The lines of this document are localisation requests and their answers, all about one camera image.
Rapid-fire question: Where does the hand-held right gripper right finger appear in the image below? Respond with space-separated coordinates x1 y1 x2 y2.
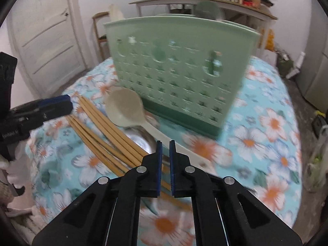
169 140 303 246

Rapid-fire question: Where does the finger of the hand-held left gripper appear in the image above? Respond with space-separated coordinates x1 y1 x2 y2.
15 102 74 123
10 95 71 116

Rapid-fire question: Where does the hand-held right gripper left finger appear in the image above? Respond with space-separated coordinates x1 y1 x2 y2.
32 140 163 246

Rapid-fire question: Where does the stainless steel spoon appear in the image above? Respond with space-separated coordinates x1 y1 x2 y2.
120 127 171 167

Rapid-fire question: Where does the bunch of wooden chopsticks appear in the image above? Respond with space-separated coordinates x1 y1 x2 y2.
66 95 177 192

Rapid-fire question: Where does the green plastic utensil holder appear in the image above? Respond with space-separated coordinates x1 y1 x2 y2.
103 13 262 137

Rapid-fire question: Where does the person's left hand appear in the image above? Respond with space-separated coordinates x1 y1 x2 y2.
0 140 31 189

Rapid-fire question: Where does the white panelled door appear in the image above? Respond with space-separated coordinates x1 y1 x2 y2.
7 0 87 96

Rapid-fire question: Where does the floral blue tablecloth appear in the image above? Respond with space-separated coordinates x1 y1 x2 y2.
27 55 302 246

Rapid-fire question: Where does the wooden chair with black seat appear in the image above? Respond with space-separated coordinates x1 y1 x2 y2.
92 11 113 57

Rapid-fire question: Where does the beige knitted sweater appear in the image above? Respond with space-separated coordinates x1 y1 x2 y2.
0 177 39 236

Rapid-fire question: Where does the beige rice paddle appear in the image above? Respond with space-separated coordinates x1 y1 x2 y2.
109 3 126 21

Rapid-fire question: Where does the clear bag with greens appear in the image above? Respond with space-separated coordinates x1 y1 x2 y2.
304 125 328 193

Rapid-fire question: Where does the white-legged wooden-top desk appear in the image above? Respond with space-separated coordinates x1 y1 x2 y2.
129 0 278 57

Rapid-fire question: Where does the dark green bag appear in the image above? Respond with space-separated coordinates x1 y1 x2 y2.
276 49 293 75

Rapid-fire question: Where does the black pot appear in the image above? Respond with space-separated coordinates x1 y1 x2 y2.
311 110 326 137

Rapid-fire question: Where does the yellow bag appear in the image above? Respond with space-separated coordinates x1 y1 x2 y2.
265 29 275 52

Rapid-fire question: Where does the grey-green round utensil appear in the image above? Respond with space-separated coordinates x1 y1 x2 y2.
195 0 224 21

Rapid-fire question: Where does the white plastic bottle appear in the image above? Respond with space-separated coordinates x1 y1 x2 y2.
286 52 307 79

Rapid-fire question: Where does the grey refrigerator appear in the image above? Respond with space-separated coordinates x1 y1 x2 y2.
296 0 328 111

